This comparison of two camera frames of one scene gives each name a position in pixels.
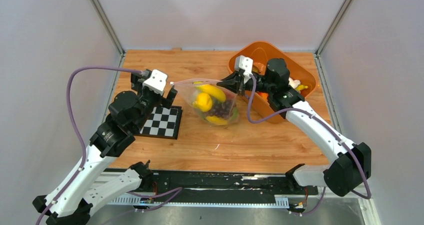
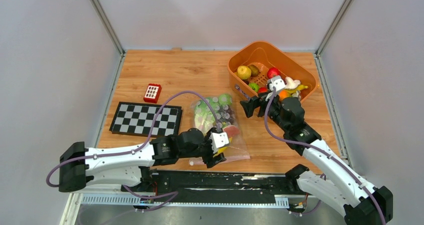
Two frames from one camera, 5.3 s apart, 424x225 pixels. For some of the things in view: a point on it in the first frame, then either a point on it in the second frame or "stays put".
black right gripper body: [258, 81] -> [257, 101]
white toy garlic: [294, 83] stays put
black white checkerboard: [163, 123] stays put
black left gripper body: [148, 98] -> [205, 152]
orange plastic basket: [261, 107] stays put
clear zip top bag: [212, 104] -> [211, 111]
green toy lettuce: [235, 113] -> [204, 117]
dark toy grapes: [222, 109] -> [225, 116]
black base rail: [217, 183] stays put
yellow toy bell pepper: [204, 102] -> [221, 150]
